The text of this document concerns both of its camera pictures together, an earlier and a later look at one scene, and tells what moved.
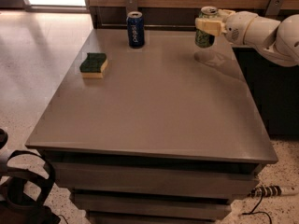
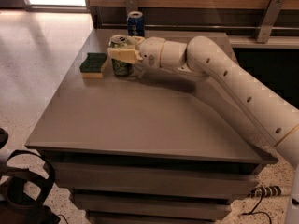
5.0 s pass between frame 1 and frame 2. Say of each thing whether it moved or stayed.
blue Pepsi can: stayed
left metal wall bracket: stayed
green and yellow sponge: stayed
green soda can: moved
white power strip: stayed
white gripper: moved
